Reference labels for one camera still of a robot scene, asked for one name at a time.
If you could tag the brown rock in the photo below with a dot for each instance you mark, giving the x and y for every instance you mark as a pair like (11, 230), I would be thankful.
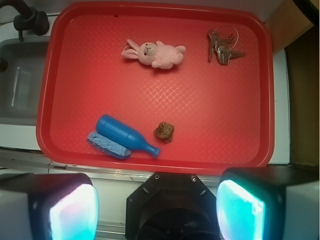
(164, 131)

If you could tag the blue plastic bottle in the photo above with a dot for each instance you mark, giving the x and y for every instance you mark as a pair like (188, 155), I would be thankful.
(124, 135)

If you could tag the red plastic tray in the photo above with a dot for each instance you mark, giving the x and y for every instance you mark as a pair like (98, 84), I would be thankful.
(223, 115)

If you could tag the bunch of metal keys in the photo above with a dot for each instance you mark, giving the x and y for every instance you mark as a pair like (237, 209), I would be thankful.
(223, 47)

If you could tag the blue sponge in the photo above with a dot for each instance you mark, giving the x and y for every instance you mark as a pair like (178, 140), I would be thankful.
(108, 146)

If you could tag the dark sink faucet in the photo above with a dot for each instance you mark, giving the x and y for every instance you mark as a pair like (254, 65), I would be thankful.
(28, 18)

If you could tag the pink plush bunny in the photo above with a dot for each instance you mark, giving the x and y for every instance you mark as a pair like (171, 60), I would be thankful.
(157, 55)

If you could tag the grey sink basin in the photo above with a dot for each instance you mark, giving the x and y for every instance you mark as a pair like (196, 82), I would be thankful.
(21, 79)

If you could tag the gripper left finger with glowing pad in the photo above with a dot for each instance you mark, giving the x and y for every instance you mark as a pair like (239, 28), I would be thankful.
(60, 206)

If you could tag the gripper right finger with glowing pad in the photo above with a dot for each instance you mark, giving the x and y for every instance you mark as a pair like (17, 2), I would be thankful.
(269, 203)

